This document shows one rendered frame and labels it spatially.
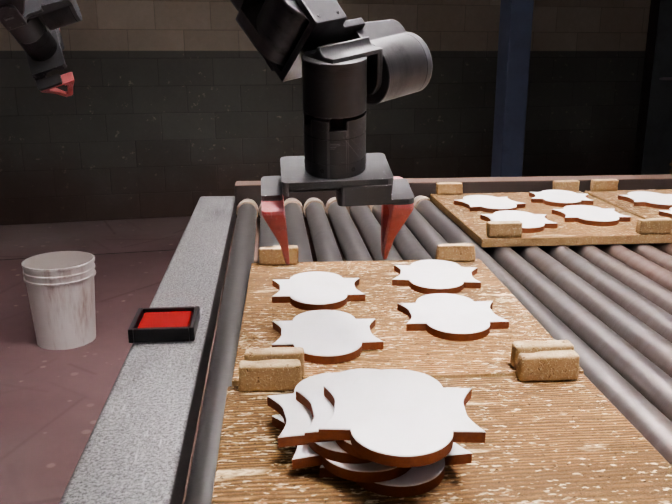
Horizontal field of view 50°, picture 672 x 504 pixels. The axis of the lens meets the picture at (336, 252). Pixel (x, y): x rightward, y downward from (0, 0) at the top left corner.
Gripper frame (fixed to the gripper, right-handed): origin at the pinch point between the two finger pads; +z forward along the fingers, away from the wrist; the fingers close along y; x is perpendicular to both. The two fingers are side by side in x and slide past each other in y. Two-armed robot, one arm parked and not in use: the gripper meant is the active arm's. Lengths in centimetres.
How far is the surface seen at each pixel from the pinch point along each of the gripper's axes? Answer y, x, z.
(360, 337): -2.6, -0.3, 10.9
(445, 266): -18.0, -25.1, 17.4
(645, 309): -41.8, -12.4, 18.0
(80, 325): 93, -206, 145
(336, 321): -0.5, -5.2, 12.0
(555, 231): -43, -47, 24
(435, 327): -11.3, -2.3, 11.6
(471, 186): -40, -90, 34
